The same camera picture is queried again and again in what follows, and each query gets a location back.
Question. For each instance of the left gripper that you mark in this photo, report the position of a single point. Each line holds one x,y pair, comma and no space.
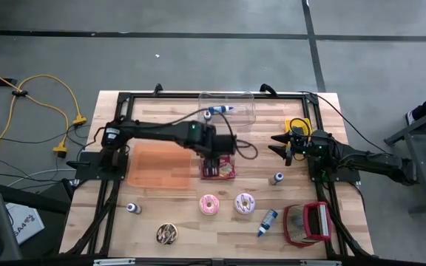
224,146

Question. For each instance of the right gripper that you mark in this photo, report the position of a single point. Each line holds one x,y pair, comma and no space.
301,146

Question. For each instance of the red snack packet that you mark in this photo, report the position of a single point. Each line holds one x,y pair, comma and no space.
228,170

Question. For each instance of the blue tip ink bottle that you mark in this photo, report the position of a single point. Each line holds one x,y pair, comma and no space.
277,177
220,109
268,221

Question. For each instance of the pink frosted donut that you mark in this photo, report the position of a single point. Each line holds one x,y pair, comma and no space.
214,208

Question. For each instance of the purple frosted donut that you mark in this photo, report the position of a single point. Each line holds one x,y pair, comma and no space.
238,207

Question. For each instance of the chocolate frosted donut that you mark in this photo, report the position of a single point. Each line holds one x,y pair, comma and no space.
160,238

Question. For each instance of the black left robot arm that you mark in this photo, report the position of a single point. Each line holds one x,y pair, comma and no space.
154,131

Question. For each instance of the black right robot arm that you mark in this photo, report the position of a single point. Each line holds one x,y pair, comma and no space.
375,162

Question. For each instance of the yellow plastic basket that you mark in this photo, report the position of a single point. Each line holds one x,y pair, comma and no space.
306,123

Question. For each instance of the clear plastic bin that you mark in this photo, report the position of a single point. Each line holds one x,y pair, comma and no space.
242,111

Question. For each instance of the orange translucent plastic tray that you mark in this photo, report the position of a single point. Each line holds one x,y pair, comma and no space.
157,166

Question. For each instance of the red metal mesh basket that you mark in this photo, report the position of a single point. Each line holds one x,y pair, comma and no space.
298,225

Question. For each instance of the grey metal stand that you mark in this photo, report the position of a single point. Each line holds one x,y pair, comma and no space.
398,136

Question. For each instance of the white printed booklet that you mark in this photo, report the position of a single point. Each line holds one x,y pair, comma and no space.
28,229

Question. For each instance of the silver metal bracket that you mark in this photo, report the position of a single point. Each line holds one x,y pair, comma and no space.
320,263
113,262

